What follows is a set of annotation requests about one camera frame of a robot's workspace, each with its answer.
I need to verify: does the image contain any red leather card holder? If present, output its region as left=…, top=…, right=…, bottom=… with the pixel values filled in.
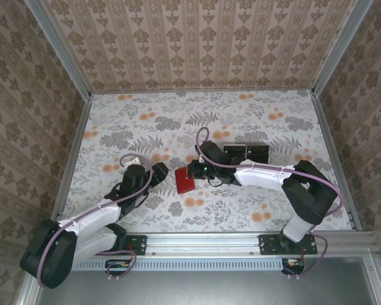
left=174, top=165, right=195, bottom=194

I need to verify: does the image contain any black card rack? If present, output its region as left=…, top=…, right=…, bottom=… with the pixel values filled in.
left=223, top=143, right=270, bottom=165

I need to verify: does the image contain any grey metal panel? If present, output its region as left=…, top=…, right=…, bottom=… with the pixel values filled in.
left=34, top=257, right=378, bottom=305

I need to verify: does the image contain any aluminium mounting rail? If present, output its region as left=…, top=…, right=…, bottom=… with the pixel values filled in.
left=114, top=231, right=377, bottom=259

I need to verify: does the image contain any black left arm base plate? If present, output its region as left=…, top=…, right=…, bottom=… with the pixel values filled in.
left=120, top=234, right=147, bottom=256

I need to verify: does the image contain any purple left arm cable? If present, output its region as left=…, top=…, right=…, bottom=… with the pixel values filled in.
left=37, top=153, right=156, bottom=288

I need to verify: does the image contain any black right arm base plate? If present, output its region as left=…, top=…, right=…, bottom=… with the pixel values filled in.
left=258, top=233, right=318, bottom=256

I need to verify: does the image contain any aluminium table side rail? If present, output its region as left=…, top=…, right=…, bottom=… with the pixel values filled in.
left=52, top=95, right=93, bottom=223
left=311, top=93, right=363, bottom=231

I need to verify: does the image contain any grey slotted cable duct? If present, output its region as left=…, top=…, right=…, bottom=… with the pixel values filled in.
left=72, top=259, right=288, bottom=273

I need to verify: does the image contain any black electronics board with wires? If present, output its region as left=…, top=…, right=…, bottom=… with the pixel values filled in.
left=105, top=259, right=130, bottom=276
left=281, top=257, right=305, bottom=275

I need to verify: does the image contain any aluminium frame post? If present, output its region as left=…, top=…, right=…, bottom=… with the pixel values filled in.
left=25, top=0, right=93, bottom=99
left=311, top=0, right=374, bottom=96

